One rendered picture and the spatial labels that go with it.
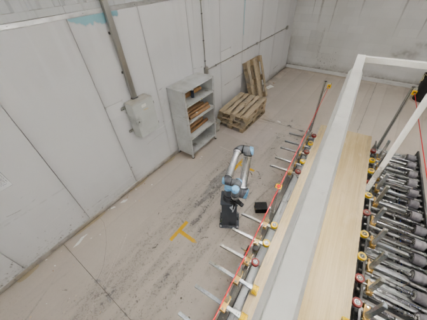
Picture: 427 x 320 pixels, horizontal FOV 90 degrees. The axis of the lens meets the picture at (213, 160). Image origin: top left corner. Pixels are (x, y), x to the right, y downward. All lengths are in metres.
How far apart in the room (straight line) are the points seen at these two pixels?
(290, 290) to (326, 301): 1.75
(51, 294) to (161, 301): 1.50
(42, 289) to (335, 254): 3.76
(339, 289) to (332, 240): 0.49
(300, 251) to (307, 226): 0.10
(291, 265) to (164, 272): 2.82
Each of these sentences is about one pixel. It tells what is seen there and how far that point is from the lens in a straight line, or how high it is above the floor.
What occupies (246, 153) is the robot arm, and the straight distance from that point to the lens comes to 2.85.
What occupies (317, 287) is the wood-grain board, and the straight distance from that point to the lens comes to 2.50.
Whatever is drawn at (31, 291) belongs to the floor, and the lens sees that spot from 4.23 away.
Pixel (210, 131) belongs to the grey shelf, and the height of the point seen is 0.14.
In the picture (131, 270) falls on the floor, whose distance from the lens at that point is 3.62.
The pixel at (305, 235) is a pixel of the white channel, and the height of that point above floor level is 2.46.
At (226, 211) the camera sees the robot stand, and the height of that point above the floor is 0.42.
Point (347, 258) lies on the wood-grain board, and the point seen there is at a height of 0.90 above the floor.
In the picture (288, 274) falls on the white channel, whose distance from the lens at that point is 0.76.
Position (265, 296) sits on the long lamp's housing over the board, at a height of 2.37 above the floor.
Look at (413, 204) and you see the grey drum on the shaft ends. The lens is 3.69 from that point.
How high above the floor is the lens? 3.16
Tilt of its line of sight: 42 degrees down
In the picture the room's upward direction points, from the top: 4 degrees counter-clockwise
